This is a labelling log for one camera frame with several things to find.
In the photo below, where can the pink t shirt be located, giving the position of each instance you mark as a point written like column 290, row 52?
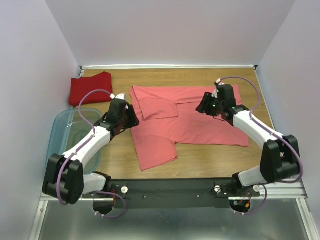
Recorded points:
column 167, row 116

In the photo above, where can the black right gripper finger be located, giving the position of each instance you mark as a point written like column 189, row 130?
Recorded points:
column 208, row 99
column 204, row 108

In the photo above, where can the aluminium frame rail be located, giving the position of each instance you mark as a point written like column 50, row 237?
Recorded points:
column 278, row 213

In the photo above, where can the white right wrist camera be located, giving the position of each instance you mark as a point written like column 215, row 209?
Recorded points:
column 219, row 82

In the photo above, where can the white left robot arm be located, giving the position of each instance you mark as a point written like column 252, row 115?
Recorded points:
column 64, row 177

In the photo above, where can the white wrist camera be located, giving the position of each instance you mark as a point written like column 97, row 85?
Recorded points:
column 219, row 82
column 121, row 96

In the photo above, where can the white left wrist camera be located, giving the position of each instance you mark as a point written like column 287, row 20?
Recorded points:
column 121, row 96

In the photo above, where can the folded red t shirt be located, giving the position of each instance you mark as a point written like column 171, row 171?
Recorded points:
column 80, row 87

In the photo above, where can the clear blue plastic bin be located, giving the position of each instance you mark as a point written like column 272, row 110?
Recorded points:
column 68, row 130

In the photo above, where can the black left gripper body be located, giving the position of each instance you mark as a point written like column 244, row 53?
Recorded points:
column 122, row 120

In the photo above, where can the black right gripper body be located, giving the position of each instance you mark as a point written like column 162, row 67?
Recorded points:
column 220, row 105

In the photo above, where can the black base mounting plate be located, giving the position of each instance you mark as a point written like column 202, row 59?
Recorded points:
column 169, row 194

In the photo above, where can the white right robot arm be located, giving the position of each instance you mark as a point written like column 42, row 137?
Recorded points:
column 280, row 158

